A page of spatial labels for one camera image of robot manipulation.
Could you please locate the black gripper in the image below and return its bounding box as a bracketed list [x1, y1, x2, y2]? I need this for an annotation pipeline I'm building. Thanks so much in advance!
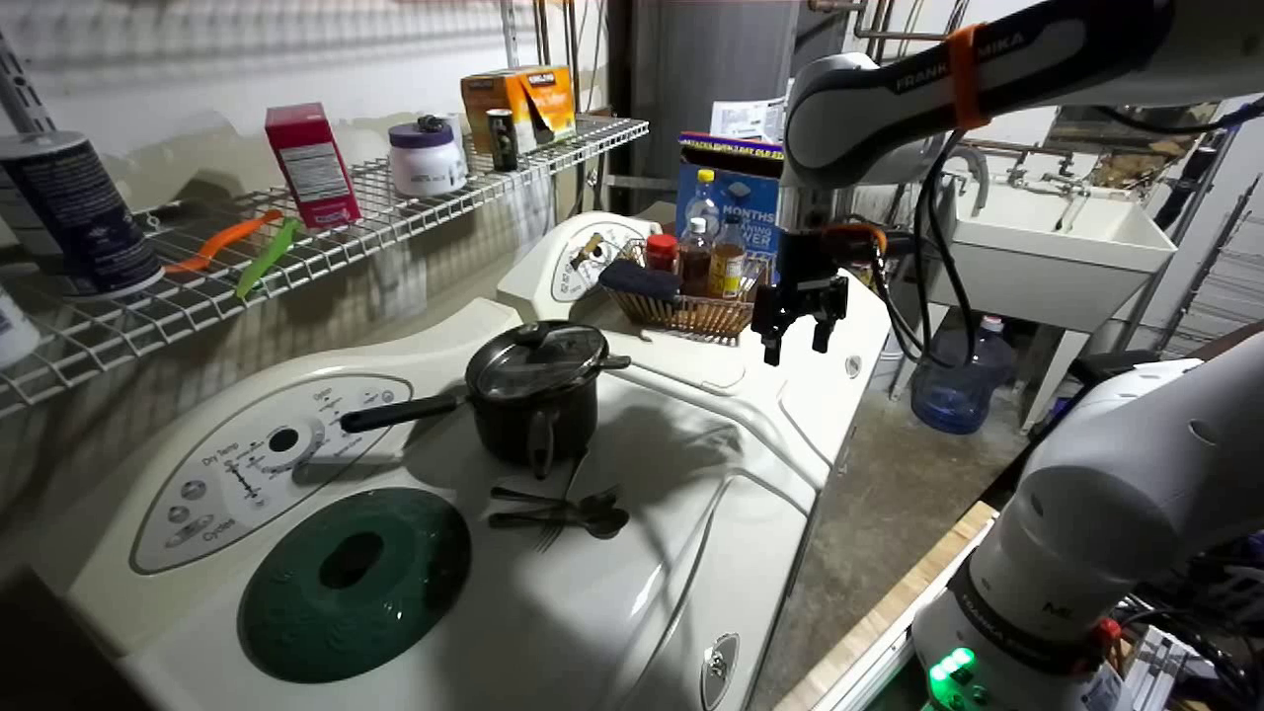
[751, 232, 851, 369]

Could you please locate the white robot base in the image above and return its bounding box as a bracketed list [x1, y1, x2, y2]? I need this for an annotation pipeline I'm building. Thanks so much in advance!
[913, 338, 1264, 711]

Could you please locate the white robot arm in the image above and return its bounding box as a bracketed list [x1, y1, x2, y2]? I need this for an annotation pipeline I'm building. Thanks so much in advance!
[751, 0, 1264, 363]

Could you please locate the white left washing machine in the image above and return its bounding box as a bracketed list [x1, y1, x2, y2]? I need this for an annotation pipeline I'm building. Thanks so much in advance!
[69, 302, 829, 711]

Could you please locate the wicker basket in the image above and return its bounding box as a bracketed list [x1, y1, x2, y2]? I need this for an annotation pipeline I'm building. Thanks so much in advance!
[613, 288, 754, 340]

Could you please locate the clear plastic bottle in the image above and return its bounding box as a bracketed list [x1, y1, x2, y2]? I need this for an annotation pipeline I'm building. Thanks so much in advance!
[680, 168, 722, 296]

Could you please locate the red capped bottle in basket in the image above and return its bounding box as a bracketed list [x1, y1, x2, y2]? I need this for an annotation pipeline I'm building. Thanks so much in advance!
[644, 232, 680, 274]

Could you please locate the blue detergent box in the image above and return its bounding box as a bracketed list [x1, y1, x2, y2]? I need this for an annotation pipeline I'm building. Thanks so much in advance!
[677, 132, 783, 269]

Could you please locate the blue water jug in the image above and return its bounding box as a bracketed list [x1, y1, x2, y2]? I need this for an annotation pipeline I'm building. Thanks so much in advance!
[913, 317, 1017, 434]

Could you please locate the black cooking pot with lid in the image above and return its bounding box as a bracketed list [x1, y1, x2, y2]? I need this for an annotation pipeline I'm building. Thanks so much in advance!
[339, 321, 630, 479]

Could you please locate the white utility sink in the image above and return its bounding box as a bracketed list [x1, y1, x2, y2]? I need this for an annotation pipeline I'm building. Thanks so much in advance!
[945, 185, 1174, 332]

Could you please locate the orange cardboard box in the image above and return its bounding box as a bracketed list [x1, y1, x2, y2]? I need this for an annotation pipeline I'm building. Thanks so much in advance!
[464, 68, 577, 156]

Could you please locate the small dark bottle on shelf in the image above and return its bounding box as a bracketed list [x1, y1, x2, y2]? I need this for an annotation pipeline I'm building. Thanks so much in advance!
[488, 107, 517, 174]

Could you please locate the white jar purple lid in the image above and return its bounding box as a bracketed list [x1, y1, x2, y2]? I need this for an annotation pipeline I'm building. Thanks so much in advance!
[388, 114, 472, 198]

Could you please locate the green round washer lid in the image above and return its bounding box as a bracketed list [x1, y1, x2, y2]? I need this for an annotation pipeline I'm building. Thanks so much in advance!
[236, 492, 473, 685]

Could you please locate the green tool on shelf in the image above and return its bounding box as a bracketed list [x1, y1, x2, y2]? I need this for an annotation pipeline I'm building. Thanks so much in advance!
[234, 219, 300, 302]

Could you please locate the red cardboard box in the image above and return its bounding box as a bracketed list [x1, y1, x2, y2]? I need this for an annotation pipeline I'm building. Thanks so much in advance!
[264, 105, 361, 228]

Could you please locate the orange tool on shelf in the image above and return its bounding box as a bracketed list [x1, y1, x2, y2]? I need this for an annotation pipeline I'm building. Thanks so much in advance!
[168, 209, 285, 277]

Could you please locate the dark spray can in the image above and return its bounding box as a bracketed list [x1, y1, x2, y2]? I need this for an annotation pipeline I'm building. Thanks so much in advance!
[0, 132, 164, 296]

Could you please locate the wire wall shelf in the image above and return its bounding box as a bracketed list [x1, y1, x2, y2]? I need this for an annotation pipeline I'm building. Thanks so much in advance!
[0, 114, 654, 422]

